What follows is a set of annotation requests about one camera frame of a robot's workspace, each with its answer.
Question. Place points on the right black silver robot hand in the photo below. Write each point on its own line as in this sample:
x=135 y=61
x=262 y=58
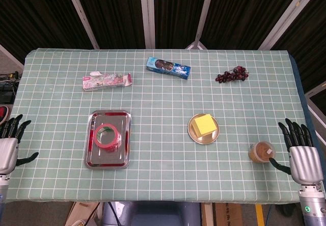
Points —
x=304 y=159

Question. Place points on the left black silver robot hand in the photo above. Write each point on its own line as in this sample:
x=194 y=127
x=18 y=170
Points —
x=9 y=147

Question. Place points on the red tape roll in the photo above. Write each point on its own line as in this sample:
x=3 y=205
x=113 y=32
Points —
x=112 y=147

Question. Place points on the yellow cube block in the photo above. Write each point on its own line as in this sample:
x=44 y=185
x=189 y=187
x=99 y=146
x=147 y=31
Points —
x=203 y=124

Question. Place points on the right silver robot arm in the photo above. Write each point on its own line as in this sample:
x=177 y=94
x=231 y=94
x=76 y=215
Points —
x=312 y=205

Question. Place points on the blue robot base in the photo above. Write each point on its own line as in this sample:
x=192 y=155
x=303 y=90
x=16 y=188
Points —
x=152 y=214

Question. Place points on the left blue silver robot arm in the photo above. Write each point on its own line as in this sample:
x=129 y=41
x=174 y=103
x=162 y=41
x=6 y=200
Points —
x=3 y=185

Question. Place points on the red white round object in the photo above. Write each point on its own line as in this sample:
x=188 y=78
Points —
x=3 y=114

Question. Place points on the plastic cup brown drink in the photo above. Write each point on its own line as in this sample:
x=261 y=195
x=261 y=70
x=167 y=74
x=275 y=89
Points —
x=259 y=152

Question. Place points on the printed cardboard box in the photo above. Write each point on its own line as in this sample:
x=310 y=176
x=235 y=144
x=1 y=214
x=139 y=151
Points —
x=229 y=215

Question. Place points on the open cardboard box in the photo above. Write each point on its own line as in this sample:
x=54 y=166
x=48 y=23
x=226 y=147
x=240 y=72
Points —
x=81 y=214

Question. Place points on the rectangular steel tray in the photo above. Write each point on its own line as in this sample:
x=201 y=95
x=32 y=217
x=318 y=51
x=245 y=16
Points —
x=107 y=163

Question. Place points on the round steel plate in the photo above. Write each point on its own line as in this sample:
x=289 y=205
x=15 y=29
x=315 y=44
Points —
x=203 y=140

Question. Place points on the dark red grape bunch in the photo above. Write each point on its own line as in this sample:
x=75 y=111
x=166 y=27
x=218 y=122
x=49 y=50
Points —
x=230 y=76

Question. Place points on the pink floral carton box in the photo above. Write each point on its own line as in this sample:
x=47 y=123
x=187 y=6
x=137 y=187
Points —
x=107 y=81

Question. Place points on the green checked tablecloth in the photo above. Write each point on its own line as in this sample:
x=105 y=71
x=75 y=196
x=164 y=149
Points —
x=163 y=103

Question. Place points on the blue cookie box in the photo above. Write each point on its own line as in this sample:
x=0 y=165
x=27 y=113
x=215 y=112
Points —
x=168 y=67

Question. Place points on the white frame panel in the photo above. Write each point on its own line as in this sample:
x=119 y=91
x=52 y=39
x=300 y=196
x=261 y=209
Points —
x=315 y=109

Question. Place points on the white frame post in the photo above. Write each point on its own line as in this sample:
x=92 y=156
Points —
x=81 y=14
x=205 y=9
x=147 y=14
x=287 y=14

